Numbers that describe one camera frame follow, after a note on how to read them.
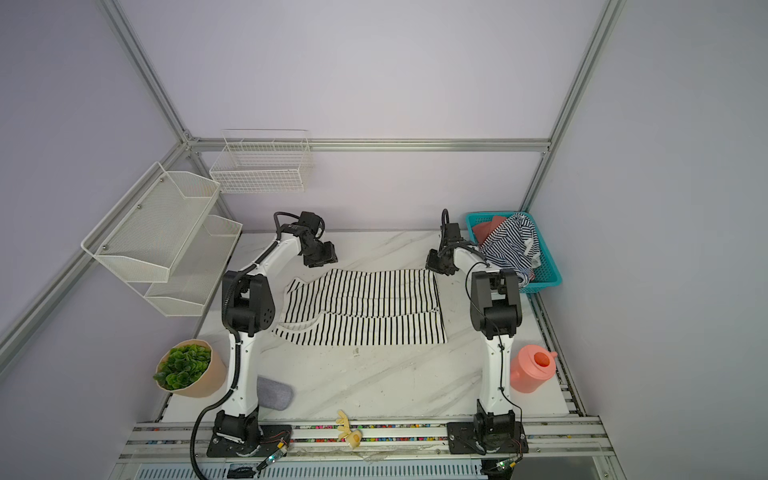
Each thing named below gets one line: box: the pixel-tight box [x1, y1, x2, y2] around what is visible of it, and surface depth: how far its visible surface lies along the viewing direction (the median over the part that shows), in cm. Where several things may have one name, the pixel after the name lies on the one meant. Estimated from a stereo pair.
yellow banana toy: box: [336, 410, 363, 449], surface depth 75 cm
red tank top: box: [472, 216, 507, 246], surface depth 113 cm
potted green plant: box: [153, 339, 227, 398], surface depth 76 cm
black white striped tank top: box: [273, 269, 448, 346], surface depth 100 cm
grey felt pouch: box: [257, 376, 294, 411], surface depth 80 cm
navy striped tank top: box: [480, 213, 541, 287], surface depth 109 cm
